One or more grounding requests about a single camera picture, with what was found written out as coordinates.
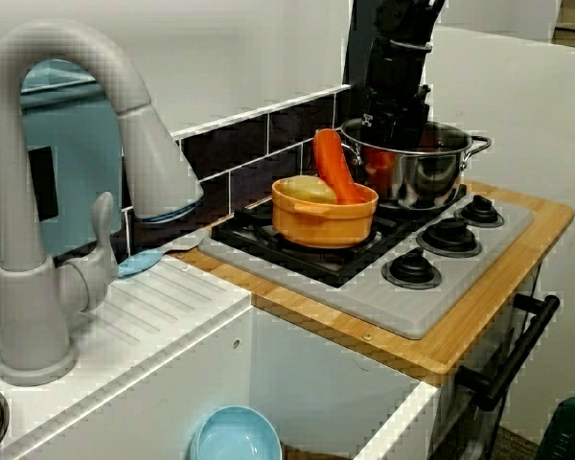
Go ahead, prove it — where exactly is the orange toy pot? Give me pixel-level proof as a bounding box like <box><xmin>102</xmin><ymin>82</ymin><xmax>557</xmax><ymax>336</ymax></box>
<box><xmin>271</xmin><ymin>176</ymin><xmax>380</xmax><ymax>249</ymax></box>

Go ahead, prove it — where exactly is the yellow toy potato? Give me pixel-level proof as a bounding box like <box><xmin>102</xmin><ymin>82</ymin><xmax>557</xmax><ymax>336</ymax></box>
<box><xmin>280</xmin><ymin>175</ymin><xmax>339</xmax><ymax>205</ymax></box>

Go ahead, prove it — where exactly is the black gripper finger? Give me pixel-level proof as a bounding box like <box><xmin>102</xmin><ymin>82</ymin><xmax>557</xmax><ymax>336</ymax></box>
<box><xmin>374</xmin><ymin>117</ymin><xmax>400</xmax><ymax>146</ymax></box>
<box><xmin>398</xmin><ymin>119</ymin><xmax>426</xmax><ymax>148</ymax></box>

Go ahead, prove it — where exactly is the black oven door handle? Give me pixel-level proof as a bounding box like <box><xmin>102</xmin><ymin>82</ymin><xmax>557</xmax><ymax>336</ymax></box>
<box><xmin>456</xmin><ymin>292</ymin><xmax>562</xmax><ymax>412</ymax></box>

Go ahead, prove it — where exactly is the stainless steel pot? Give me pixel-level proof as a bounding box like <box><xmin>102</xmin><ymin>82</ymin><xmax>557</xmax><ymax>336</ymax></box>
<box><xmin>339</xmin><ymin>118</ymin><xmax>493</xmax><ymax>211</ymax></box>

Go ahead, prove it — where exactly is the light blue bowl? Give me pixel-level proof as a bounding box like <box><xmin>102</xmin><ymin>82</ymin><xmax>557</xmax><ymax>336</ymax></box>
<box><xmin>189</xmin><ymin>404</ymin><xmax>284</xmax><ymax>460</ymax></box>

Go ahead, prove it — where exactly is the green plastic object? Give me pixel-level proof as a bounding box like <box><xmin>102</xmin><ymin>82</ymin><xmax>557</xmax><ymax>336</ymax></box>
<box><xmin>538</xmin><ymin>396</ymin><xmax>575</xmax><ymax>460</ymax></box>

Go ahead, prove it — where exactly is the white sink unit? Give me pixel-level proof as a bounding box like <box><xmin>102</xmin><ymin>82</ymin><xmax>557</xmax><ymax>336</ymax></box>
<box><xmin>0</xmin><ymin>258</ymin><xmax>443</xmax><ymax>460</ymax></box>

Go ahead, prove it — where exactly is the grey stove plate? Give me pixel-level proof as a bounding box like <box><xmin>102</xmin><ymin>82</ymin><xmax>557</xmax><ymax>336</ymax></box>
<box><xmin>198</xmin><ymin>191</ymin><xmax>536</xmax><ymax>341</ymax></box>

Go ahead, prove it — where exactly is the black stove knob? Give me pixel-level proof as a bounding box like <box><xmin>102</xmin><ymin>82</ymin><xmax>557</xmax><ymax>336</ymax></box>
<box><xmin>457</xmin><ymin>195</ymin><xmax>506</xmax><ymax>228</ymax></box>
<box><xmin>380</xmin><ymin>247</ymin><xmax>444</xmax><ymax>289</ymax></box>
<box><xmin>415</xmin><ymin>217</ymin><xmax>483</xmax><ymax>256</ymax></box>

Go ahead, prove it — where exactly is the dark tile backsplash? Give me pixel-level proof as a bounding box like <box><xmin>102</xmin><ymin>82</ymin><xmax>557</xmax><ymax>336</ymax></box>
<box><xmin>0</xmin><ymin>83</ymin><xmax>368</xmax><ymax>332</ymax></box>

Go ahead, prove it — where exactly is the black upright post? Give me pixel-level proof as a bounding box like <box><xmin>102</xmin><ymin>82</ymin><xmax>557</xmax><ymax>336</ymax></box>
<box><xmin>341</xmin><ymin>0</ymin><xmax>380</xmax><ymax>124</ymax></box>

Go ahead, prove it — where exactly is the black burner grate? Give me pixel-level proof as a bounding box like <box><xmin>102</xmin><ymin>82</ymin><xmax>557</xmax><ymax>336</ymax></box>
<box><xmin>210</xmin><ymin>183</ymin><xmax>469</xmax><ymax>289</ymax></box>

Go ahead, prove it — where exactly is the teal box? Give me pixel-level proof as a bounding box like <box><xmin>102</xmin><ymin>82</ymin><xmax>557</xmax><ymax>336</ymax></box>
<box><xmin>0</xmin><ymin>58</ymin><xmax>127</xmax><ymax>277</ymax></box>

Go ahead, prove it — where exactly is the orange toy carrot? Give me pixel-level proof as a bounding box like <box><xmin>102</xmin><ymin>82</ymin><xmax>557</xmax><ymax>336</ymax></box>
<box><xmin>312</xmin><ymin>127</ymin><xmax>367</xmax><ymax>205</ymax></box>

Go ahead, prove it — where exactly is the blue and grey spatula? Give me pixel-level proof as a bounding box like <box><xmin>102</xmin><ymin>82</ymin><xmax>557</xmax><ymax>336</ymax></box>
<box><xmin>116</xmin><ymin>233</ymin><xmax>208</xmax><ymax>280</ymax></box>

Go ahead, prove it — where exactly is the wooden countertop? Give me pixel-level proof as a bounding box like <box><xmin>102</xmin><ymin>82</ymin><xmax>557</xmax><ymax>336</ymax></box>
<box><xmin>166</xmin><ymin>179</ymin><xmax>575</xmax><ymax>387</ymax></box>

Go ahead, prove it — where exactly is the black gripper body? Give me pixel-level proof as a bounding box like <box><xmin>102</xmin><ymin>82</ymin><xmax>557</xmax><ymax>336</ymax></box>
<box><xmin>357</xmin><ymin>83</ymin><xmax>433</xmax><ymax>145</ymax></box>

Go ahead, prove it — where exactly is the grey toy faucet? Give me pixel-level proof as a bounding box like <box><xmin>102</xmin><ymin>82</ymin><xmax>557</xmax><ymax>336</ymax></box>
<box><xmin>0</xmin><ymin>18</ymin><xmax>206</xmax><ymax>387</ymax></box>

